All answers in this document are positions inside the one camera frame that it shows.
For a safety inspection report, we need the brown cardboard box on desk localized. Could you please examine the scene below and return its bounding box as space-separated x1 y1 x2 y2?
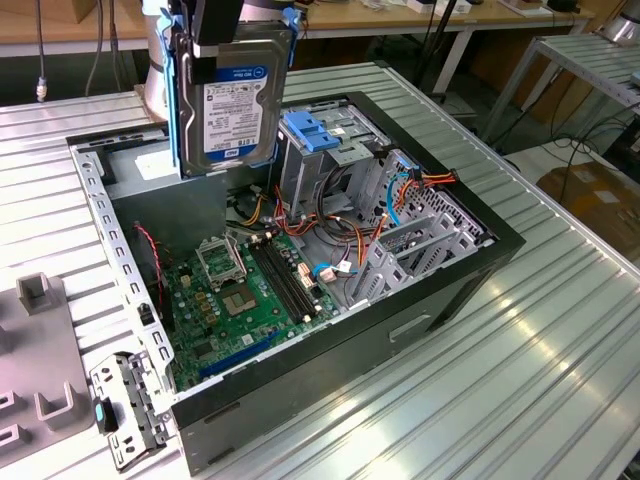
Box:
72 0 101 25

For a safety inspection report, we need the blue plastic drive latch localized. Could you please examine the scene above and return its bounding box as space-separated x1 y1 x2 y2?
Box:
282 111 343 154

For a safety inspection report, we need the orange red wire bundle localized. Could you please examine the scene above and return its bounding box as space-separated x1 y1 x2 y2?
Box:
272 184 394 274

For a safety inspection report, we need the black PC case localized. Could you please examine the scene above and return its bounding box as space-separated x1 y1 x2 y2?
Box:
65 90 526 477

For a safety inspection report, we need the grey metal drive cage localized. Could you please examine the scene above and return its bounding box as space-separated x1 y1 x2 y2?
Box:
274 102 394 214

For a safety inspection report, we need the wooden desk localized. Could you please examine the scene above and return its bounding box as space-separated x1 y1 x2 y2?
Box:
0 0 599 59

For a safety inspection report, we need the black cable with metal connector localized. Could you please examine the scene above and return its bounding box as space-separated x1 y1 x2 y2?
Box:
34 0 50 104

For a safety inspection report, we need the grey metal disk bay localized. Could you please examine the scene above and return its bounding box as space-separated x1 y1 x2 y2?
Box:
344 212 489 310

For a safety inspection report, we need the metal socket cover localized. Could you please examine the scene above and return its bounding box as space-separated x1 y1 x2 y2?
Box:
194 237 250 292

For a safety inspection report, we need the grey power supply unit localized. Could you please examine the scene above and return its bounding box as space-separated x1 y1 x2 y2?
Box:
102 147 230 251

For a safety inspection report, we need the thin red fan wire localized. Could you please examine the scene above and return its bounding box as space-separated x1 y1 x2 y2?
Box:
132 223 166 309

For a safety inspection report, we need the large brown cardboard box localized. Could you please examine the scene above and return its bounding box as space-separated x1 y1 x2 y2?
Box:
536 160 640 254

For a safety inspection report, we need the blue expansion slot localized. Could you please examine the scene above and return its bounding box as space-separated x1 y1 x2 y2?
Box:
198 330 282 382

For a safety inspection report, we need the grey parts rack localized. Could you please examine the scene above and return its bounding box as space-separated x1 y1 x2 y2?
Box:
0 273 97 454

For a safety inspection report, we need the metal slat side table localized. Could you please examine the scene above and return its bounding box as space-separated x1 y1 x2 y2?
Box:
482 33 640 144

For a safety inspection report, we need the blue data wire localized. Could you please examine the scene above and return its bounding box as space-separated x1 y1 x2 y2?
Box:
386 152 417 230

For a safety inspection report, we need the green motherboard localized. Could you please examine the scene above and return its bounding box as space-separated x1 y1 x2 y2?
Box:
162 232 347 394

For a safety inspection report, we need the orange red yellow power wire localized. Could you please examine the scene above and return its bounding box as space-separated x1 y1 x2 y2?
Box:
394 167 459 211

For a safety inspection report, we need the CPU socket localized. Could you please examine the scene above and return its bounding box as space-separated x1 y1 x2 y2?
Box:
218 283 262 318

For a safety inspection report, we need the hard disk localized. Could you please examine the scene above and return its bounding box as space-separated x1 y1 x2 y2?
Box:
141 0 304 180

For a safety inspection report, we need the yellow black wire bundle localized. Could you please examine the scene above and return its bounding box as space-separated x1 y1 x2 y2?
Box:
227 184 275 229

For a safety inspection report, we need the black RAM slot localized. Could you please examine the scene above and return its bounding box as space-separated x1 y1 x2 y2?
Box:
261 238 316 320
249 240 304 324
255 239 310 322
266 237 324 318

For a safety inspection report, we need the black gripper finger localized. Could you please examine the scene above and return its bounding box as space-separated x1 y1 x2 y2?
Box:
191 0 246 86

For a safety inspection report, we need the grey metal hinged bracket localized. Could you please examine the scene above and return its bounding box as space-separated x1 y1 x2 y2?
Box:
88 349 175 474

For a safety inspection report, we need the black blue latch tab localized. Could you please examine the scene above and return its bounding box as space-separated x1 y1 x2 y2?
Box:
92 396 121 434

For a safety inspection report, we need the blue wire with white label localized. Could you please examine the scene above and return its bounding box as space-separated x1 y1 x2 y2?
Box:
310 261 361 285

